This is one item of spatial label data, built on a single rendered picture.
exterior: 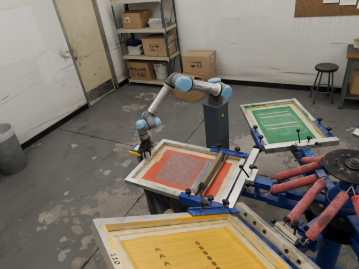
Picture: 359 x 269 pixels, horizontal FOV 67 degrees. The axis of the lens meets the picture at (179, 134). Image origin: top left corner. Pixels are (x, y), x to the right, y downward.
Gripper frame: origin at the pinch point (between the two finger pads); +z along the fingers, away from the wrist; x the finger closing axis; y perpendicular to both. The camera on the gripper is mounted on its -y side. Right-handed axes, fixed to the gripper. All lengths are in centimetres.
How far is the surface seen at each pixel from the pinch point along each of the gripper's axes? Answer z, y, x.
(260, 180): -6, 0, -94
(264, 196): 6, -1, -98
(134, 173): -0.9, -20.0, -1.7
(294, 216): -15, -31, -119
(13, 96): 12, 74, 309
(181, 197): -2, -30, -49
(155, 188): -0.9, -28.4, -26.1
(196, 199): -3, -29, -60
